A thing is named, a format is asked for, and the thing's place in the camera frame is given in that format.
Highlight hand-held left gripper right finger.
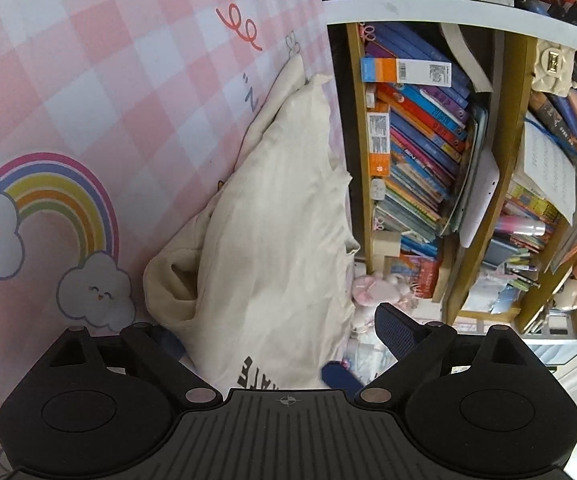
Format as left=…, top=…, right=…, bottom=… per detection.
left=353, top=302, right=539, bottom=405

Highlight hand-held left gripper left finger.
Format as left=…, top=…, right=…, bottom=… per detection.
left=43, top=324, right=222, bottom=406

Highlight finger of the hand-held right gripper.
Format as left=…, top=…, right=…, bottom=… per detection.
left=321, top=360, right=364, bottom=393

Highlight cream printed t-shirt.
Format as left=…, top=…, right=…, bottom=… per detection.
left=143, top=55, right=362, bottom=398

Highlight pink plush rabbit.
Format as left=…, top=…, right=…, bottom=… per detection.
left=351, top=272, right=419, bottom=333

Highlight thick red books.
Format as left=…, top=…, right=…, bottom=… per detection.
left=399, top=252, right=442, bottom=301

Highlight white tablet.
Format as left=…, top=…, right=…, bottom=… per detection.
left=461, top=150, right=499, bottom=248

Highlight row of colourful books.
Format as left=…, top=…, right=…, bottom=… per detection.
left=363, top=22, right=474, bottom=241

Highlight white and orange carton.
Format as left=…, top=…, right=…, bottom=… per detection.
left=360, top=57, right=453, bottom=85
left=367, top=101, right=392, bottom=177

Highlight white paper sheet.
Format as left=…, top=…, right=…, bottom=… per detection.
left=516, top=122, right=577, bottom=221

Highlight pink checked desk mat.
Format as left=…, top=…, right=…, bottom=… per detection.
left=0, top=0, right=354, bottom=480

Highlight cream handbag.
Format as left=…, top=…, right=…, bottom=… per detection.
left=533, top=40, right=577, bottom=96

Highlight wooden bookshelf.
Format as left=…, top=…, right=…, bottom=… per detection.
left=319, top=0, right=577, bottom=361

